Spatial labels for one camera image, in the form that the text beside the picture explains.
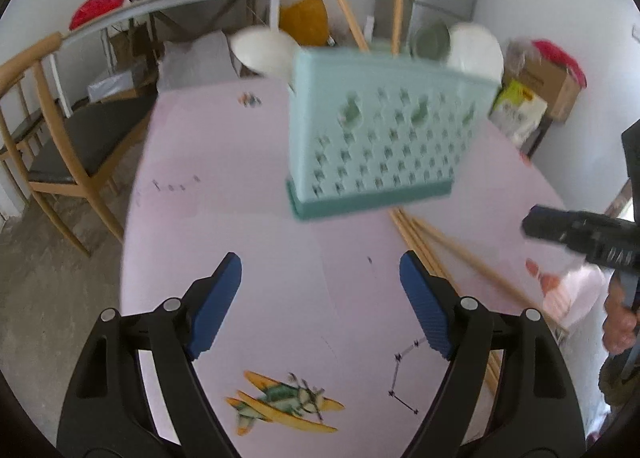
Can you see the silver foil box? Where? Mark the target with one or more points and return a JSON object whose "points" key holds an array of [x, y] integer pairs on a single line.
{"points": [[115, 85]]}

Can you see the red bag on cardboard box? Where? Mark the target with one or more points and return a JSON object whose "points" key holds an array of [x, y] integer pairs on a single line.
{"points": [[560, 55]]}

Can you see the yellow plastic bag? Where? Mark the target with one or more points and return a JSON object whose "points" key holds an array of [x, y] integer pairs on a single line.
{"points": [[305, 20]]}

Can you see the person's right hand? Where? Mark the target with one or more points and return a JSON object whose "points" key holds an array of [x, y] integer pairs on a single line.
{"points": [[617, 328]]}

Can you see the white plastic spoon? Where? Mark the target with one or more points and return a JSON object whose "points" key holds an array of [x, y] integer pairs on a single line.
{"points": [[475, 47], [260, 50]]}

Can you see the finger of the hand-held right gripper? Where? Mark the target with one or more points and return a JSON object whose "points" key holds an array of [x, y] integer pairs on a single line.
{"points": [[555, 228]]}

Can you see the wooden chair with dark seat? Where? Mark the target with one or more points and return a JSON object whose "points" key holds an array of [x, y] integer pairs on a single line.
{"points": [[75, 137]]}

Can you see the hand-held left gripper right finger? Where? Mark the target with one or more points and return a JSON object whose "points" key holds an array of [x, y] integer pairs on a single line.
{"points": [[425, 303]]}

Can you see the red plastic bag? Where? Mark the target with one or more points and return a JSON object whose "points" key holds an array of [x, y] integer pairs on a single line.
{"points": [[97, 7]]}

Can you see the pink printed tablecloth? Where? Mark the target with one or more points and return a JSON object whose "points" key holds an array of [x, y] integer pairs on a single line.
{"points": [[225, 198]]}

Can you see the cardboard box under desk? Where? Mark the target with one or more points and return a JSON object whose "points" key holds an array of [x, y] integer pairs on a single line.
{"points": [[125, 45]]}

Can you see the mint green utensil holder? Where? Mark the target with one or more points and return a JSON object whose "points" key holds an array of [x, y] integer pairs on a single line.
{"points": [[350, 72]]}

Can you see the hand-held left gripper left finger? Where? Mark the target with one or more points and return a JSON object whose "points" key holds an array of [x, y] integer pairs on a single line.
{"points": [[215, 308]]}

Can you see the white sack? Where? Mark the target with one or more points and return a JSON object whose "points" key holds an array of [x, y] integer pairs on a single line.
{"points": [[195, 62]]}

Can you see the metal spoon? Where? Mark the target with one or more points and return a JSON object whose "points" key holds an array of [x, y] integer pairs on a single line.
{"points": [[430, 40]]}

